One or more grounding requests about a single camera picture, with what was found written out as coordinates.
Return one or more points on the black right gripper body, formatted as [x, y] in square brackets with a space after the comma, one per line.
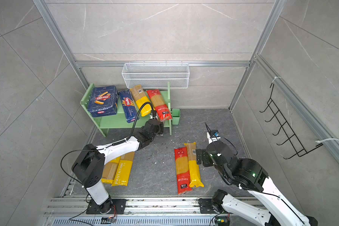
[206, 160]

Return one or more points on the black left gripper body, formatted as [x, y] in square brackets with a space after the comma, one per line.
[159, 130]

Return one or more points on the red spaghetti package top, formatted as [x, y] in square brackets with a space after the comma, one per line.
[159, 104]

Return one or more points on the blue Barilla spaghetti package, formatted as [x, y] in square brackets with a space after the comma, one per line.
[128, 105]

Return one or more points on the yellow brown spaghetti package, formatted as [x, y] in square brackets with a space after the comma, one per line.
[141, 98]

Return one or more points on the blue Barilla pasta box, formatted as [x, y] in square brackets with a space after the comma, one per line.
[103, 101]

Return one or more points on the yellow Pastatime spaghetti package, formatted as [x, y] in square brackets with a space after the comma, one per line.
[122, 175]

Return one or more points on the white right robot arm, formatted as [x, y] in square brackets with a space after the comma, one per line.
[248, 175]

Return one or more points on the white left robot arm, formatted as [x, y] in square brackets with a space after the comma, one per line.
[90, 163]

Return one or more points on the green plastic cup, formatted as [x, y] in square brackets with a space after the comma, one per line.
[175, 116]

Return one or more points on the green metal shelf rack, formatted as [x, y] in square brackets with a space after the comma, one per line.
[118, 121]

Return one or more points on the red spaghetti package floor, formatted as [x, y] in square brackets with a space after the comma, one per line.
[182, 170]

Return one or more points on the white wire mesh basket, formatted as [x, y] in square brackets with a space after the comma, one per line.
[156, 75]

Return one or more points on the black wire hook rack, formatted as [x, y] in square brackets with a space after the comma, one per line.
[285, 128]

